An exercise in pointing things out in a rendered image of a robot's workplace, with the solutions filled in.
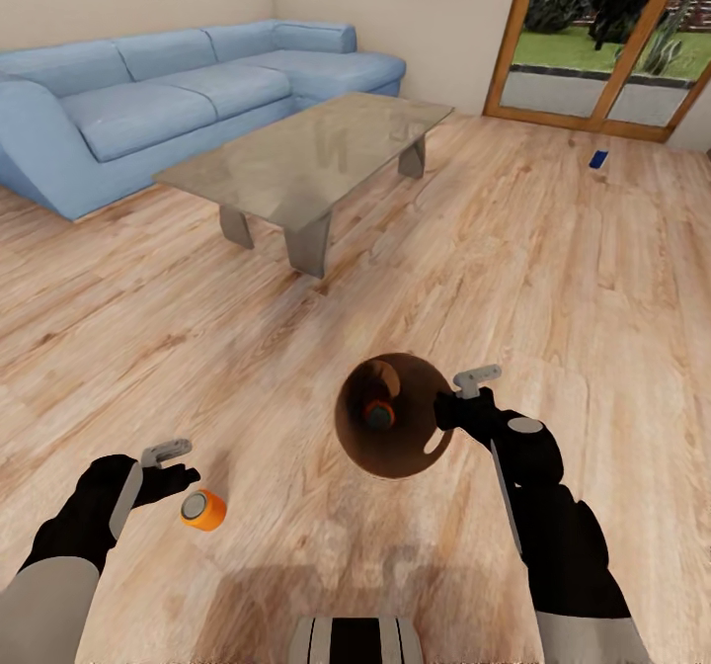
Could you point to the can of soda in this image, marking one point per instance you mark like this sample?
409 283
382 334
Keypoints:
203 510
598 158
378 411

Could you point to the trash can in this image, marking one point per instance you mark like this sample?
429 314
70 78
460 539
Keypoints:
400 451

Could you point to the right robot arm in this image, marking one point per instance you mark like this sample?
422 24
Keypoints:
582 614

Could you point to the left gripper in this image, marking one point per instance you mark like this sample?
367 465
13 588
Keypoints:
173 479

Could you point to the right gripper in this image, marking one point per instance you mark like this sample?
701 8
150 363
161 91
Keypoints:
452 412

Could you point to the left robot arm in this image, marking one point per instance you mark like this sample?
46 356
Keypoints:
45 607

